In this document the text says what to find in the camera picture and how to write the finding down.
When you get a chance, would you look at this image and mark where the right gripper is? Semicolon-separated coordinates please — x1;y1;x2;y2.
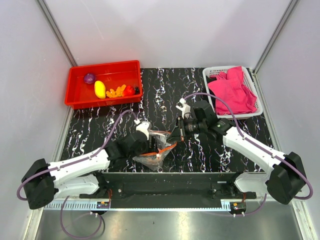
167;115;207;143

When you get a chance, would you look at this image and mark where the clear zip top bag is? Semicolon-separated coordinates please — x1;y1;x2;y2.
132;130;177;171

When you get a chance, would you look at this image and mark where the red fake fruit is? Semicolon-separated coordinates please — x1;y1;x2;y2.
122;85;136;97

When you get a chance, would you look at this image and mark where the orange fake fruit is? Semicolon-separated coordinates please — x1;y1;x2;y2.
105;84;127;98

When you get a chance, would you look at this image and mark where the yellow fake lemon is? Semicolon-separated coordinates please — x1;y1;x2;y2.
94;80;106;99

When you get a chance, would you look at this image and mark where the pink fake fruit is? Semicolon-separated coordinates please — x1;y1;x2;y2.
83;73;96;84

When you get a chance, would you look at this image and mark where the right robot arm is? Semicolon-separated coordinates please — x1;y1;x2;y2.
168;98;307;205

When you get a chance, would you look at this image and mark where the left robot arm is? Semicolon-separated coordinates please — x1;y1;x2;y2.
17;131;167;210

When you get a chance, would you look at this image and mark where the black marble mat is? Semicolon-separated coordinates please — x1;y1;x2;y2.
61;67;262;173

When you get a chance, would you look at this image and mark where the pink cloth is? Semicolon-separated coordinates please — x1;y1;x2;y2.
207;66;257;116

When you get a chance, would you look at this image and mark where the white plastic basket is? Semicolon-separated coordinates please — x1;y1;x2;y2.
202;65;263;120

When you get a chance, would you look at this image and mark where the red plastic bin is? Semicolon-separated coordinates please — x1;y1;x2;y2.
64;60;143;110

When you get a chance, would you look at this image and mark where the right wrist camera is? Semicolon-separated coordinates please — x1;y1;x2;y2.
175;98;191;119

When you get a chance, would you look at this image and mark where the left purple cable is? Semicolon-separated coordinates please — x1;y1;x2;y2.
16;109;140;238

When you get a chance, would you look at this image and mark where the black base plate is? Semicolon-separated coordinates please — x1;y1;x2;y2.
79;172;257;210

